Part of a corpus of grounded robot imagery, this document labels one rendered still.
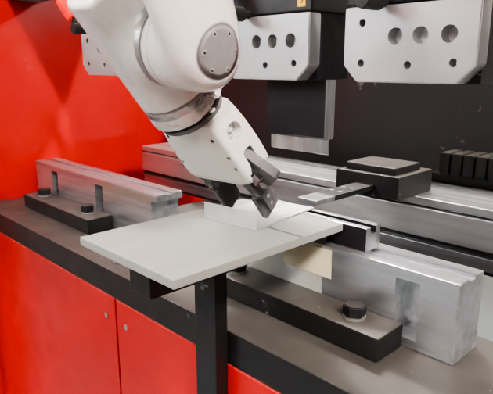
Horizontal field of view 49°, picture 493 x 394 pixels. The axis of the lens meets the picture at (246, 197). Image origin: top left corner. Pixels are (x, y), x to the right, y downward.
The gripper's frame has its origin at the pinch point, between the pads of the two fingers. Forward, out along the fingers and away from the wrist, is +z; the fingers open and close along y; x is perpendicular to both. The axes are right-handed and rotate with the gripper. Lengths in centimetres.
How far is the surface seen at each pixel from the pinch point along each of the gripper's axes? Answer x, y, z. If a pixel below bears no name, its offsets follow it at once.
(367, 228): -2.7, -14.1, 6.1
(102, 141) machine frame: -26, 80, 27
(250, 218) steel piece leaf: 3.5, -3.3, -1.0
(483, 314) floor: -95, 19, 214
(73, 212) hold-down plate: 2, 51, 14
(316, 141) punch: -10.6, -5.1, 0.2
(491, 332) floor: -82, 11, 203
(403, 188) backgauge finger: -19.8, -9.3, 19.9
